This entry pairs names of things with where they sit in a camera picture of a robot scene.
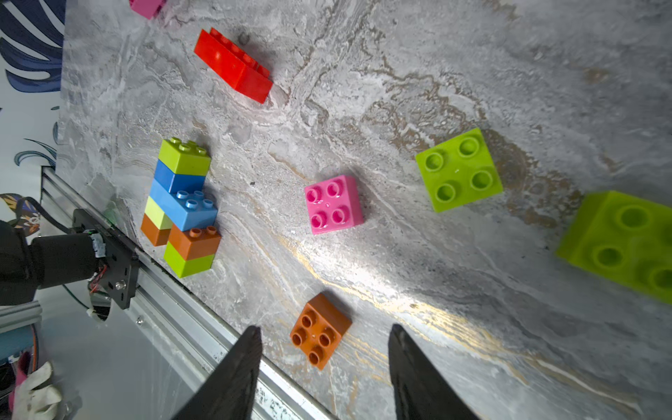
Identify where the light blue long lego brick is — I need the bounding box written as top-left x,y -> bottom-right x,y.
150,180 -> 218,231

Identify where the pink lego brick upturned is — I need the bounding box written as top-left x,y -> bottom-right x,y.
129,0 -> 166,19

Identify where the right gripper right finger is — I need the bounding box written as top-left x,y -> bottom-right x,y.
388,324 -> 477,420

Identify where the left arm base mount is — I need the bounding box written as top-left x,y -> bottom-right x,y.
73,208 -> 140,310

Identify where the red long lego brick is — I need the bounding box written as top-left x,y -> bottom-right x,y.
194,28 -> 273,104

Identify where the pink lego brick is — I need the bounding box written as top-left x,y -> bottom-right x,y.
304,175 -> 364,236

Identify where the orange lego brick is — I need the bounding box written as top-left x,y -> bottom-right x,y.
290,293 -> 352,370
168,225 -> 222,261

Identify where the aluminium front rail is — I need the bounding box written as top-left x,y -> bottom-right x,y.
37,230 -> 240,419

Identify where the dark blue lego brick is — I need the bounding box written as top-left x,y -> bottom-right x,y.
154,160 -> 206,194

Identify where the lime and orange lego stack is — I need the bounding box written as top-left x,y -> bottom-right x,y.
556,191 -> 671,304

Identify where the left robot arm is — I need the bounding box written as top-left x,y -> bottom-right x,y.
1,222 -> 107,306

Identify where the light green orange lego stack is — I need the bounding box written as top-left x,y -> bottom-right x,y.
141,197 -> 173,246

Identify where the lime lego brick studs up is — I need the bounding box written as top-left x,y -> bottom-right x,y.
416,129 -> 503,213

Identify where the lime green lego brick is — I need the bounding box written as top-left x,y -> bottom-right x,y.
164,243 -> 215,278

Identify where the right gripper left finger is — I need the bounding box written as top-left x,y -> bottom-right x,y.
173,325 -> 263,420

